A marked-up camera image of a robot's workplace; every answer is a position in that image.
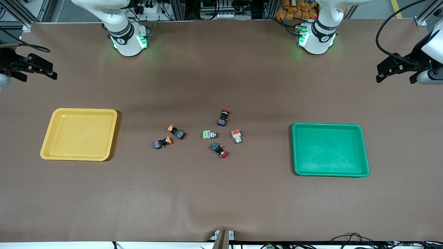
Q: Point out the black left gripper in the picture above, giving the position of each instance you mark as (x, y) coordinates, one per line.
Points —
(415, 56)

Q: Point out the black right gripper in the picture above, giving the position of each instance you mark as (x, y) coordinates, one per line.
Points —
(7, 60)

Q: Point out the yellow push button black base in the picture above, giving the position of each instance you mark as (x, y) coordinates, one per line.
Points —
(161, 143)
(178, 132)

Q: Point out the push button with orange base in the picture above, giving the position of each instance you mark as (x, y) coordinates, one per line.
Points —
(236, 136)

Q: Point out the push button with green base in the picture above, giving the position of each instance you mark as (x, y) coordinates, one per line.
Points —
(207, 134)

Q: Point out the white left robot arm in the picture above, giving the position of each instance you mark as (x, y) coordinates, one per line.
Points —
(318, 38)

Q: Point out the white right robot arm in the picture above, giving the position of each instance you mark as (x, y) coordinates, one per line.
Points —
(126, 38)

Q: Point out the yellow plastic tray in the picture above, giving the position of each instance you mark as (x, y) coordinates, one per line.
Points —
(79, 135)

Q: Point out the green plastic tray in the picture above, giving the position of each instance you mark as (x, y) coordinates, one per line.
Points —
(328, 150)

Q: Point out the pile of orange objects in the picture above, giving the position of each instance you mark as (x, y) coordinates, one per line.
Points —
(294, 10)

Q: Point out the white power strip with plugs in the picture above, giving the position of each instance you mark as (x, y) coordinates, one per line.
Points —
(150, 9)

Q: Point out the red push button black base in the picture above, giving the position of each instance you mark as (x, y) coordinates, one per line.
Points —
(218, 148)
(223, 119)

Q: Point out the long white power strip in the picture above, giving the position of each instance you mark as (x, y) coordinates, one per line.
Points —
(225, 16)

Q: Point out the brown table mat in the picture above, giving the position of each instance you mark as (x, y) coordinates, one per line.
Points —
(221, 193)

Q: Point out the small green connector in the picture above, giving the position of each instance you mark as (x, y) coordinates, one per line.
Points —
(268, 246)

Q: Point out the metal table edge clamp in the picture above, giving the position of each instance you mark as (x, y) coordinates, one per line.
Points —
(223, 237)

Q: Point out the aluminium frame profile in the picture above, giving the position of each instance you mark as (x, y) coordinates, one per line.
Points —
(270, 8)
(178, 8)
(20, 19)
(427, 15)

